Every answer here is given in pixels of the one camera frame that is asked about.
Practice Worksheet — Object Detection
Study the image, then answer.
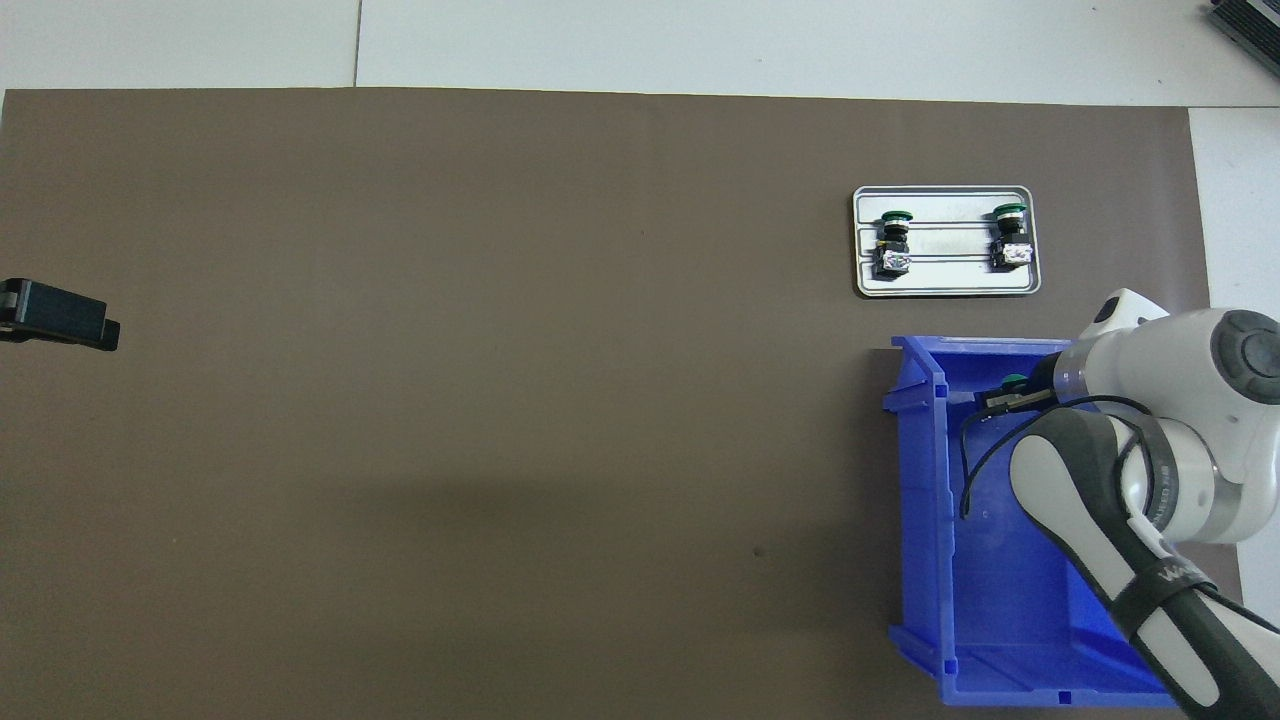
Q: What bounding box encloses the brown table mat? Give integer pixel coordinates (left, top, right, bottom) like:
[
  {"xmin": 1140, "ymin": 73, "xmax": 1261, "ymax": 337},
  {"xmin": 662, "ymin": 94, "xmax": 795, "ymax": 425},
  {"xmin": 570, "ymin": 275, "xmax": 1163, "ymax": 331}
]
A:
[{"xmin": 0, "ymin": 88, "xmax": 1256, "ymax": 720}]

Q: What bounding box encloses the grey metal tray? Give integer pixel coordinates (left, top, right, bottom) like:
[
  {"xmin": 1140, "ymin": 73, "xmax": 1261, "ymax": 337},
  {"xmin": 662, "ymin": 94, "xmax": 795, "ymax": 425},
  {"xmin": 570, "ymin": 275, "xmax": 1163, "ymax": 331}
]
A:
[{"xmin": 853, "ymin": 185, "xmax": 1042, "ymax": 299}]

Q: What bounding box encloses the blue plastic storage bin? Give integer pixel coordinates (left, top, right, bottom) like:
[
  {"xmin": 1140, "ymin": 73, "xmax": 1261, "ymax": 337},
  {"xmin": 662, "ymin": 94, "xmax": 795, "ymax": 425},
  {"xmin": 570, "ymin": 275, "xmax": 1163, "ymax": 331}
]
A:
[{"xmin": 882, "ymin": 335, "xmax": 1188, "ymax": 709}]

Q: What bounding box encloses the grey ribbed device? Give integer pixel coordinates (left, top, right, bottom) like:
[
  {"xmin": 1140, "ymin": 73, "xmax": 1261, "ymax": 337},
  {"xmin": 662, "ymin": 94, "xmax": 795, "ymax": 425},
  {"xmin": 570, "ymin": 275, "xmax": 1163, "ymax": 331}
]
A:
[{"xmin": 1205, "ymin": 0, "xmax": 1280, "ymax": 66}]

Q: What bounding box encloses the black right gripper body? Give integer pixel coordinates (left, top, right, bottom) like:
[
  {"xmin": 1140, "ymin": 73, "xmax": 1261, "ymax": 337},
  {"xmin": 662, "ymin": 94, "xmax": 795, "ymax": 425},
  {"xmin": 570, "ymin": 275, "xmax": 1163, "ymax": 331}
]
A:
[{"xmin": 1030, "ymin": 352, "xmax": 1073, "ymax": 409}]

